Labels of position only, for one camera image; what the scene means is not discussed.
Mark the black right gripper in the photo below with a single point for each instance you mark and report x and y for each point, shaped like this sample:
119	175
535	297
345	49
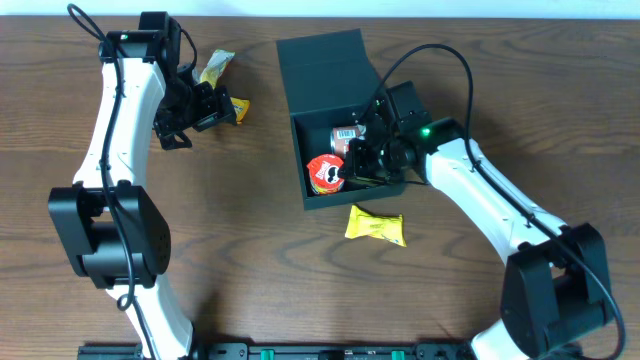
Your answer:
360	159

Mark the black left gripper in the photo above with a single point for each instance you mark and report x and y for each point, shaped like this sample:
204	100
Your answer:
211	107

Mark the red Pringles can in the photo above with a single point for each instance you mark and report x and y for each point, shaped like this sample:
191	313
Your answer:
324	174

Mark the brown Pringles can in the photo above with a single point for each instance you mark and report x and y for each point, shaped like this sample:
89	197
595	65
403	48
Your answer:
340	138

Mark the green yellow snack packet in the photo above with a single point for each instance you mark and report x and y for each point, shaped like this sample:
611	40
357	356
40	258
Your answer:
216	66

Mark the black gift box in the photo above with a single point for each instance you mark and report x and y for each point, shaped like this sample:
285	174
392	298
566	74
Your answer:
327	78

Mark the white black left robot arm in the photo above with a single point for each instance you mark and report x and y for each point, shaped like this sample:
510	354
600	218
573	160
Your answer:
110	229

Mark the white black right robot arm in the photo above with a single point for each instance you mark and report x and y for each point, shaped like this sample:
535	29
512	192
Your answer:
556	286

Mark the orange snack packet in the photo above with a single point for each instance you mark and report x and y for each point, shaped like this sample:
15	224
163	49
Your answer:
241	107

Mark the black mounting rail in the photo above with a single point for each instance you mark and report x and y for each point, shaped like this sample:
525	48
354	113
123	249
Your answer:
432	350

